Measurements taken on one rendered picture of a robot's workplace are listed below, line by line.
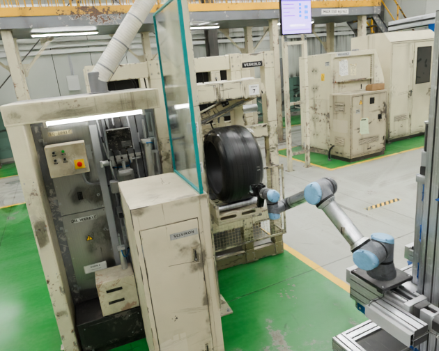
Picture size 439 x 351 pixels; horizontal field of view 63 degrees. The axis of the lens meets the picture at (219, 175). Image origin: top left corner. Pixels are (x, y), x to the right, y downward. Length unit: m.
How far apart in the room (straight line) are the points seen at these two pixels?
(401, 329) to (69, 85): 10.35
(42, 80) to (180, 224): 9.70
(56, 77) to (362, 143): 8.19
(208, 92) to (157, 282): 1.49
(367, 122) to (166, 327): 5.87
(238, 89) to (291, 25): 3.66
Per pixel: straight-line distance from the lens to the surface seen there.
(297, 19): 6.54
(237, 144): 2.51
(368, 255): 1.97
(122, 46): 2.71
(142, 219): 1.83
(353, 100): 6.96
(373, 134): 7.43
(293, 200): 2.33
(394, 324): 2.04
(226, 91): 2.87
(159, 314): 2.09
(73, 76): 11.25
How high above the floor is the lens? 1.87
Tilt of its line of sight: 16 degrees down
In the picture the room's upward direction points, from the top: 6 degrees counter-clockwise
